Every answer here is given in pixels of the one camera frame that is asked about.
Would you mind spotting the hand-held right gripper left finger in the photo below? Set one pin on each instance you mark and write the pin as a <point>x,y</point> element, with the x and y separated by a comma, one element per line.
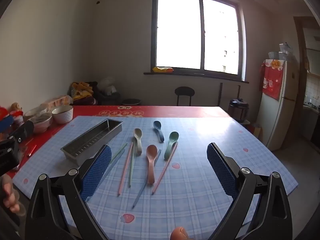
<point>98,170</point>

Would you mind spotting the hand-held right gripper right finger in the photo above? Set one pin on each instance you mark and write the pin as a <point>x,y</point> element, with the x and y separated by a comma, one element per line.
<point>222,172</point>

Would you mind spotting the blue chopstick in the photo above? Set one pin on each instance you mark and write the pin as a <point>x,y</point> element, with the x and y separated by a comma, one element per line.
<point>115,162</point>
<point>140,192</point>

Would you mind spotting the pink chopstick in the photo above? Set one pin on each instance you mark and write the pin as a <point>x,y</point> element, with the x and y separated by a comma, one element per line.
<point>125,170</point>
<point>162,173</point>

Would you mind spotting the green chopstick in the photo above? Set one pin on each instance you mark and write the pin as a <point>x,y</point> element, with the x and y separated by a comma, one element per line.
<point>120,152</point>
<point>131,172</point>

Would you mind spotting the metal utensil tray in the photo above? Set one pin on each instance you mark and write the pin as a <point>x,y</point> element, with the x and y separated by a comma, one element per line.
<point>87,140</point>

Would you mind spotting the beige spoon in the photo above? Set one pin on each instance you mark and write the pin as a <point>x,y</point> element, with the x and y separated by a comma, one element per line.
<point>137,133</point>

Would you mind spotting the orange spoon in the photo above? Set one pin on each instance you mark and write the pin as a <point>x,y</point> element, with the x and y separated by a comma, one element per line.
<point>151,152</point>

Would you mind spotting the green spoon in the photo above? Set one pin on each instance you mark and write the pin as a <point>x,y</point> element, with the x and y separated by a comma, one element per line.
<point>173,137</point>

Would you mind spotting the blue spoon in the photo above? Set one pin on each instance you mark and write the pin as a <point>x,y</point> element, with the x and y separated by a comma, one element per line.
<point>157,125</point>

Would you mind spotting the person's left hand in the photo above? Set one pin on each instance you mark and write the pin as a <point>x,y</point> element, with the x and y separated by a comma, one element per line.
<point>10,200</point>

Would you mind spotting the person's right hand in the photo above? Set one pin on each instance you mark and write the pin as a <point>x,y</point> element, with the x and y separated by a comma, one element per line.
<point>179,233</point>

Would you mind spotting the blue plaid table mat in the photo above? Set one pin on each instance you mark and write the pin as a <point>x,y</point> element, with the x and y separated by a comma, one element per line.
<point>200,140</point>

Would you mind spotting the small brown toy figure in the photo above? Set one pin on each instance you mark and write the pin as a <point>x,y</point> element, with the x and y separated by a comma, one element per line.
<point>16,107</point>

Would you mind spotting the grey bowl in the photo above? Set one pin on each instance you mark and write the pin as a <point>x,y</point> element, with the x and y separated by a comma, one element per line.
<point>33,112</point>

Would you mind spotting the cardboard box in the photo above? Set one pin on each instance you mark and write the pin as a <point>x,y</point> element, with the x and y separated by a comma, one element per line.
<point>256,130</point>

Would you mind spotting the white dimpled bowl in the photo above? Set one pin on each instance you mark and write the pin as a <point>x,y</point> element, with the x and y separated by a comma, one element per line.
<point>62,117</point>

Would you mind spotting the black rice cooker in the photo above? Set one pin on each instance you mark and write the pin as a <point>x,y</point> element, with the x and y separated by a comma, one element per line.
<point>237,110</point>

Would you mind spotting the orange patterned tissue pack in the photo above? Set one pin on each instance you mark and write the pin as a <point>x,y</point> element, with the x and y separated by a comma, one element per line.
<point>58,102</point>

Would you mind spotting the black round basin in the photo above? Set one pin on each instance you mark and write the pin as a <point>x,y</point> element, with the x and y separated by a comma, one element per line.
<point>131,102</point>

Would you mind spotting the white refrigerator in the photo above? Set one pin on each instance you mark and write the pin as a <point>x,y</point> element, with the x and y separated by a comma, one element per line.
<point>277,120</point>

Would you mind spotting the red printed tablecloth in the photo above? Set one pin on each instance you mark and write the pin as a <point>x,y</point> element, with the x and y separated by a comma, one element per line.
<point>175,111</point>

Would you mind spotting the yellow snack bags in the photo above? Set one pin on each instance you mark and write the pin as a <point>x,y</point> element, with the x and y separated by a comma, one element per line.
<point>81,88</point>

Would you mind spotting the white plastic bag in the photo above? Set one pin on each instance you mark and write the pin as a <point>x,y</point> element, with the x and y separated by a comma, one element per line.
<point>107,86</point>

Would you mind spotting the black round chair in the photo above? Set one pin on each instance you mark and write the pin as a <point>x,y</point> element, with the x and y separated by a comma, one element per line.
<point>184,91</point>

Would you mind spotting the red printed cloth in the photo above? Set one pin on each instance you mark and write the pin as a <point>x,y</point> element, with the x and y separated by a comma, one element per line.
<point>272,82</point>

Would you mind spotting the yellow packet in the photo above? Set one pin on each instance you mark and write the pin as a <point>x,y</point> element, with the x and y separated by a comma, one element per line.
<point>162,69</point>

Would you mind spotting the clear plastic containers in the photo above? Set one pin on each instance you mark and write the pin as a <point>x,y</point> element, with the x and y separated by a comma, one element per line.
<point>283,52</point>

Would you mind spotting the dark framed window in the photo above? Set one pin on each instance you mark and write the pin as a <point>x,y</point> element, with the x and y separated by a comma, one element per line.
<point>180,30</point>

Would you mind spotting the black chair frame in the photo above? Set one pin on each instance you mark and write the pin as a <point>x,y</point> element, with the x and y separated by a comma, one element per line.
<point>220,95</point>

